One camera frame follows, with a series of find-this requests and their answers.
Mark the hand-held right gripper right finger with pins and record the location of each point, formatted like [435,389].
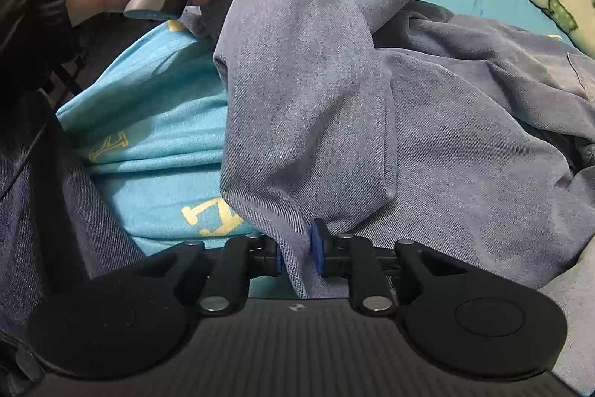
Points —
[316,249]

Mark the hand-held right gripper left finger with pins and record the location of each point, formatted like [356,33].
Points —
[277,261]

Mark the blue denim garment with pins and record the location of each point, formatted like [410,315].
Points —
[325,99]

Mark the teal bed sheet yellow print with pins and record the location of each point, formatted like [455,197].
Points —
[153,122]

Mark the person's leg in jeans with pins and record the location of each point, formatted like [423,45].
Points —
[42,229]

